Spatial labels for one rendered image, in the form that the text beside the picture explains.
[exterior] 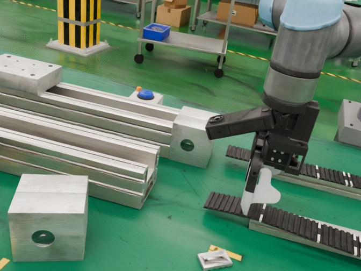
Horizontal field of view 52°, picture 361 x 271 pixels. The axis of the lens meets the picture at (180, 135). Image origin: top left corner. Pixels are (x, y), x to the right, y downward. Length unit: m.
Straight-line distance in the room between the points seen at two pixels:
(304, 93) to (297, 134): 0.07
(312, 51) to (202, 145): 0.36
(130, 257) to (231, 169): 0.35
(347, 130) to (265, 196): 0.54
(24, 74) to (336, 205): 0.74
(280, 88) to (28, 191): 0.40
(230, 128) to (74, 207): 0.27
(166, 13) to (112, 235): 5.31
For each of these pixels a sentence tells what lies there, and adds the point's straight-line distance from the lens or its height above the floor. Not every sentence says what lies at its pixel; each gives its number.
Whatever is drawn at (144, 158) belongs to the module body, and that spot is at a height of 0.85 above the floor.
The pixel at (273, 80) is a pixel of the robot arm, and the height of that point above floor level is 1.06.
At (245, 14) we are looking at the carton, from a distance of 5.59.
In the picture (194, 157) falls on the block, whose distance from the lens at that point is 0.82.
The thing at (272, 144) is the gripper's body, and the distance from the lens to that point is 0.59.
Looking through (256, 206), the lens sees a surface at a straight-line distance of 0.71.
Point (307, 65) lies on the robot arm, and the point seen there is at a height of 1.10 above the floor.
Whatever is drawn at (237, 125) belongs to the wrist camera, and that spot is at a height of 0.98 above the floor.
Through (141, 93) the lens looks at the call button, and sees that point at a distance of 0.98.
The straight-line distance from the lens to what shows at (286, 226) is 0.69.
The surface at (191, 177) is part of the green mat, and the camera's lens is 0.80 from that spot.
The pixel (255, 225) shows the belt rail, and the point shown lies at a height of 0.79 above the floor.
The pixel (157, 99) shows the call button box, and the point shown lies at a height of 0.84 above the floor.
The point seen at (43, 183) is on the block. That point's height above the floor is 0.87.
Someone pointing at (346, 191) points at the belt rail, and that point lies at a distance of 0.89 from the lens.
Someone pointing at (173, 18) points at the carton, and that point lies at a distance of 5.81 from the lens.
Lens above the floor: 1.23
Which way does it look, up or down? 28 degrees down
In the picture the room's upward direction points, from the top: 9 degrees clockwise
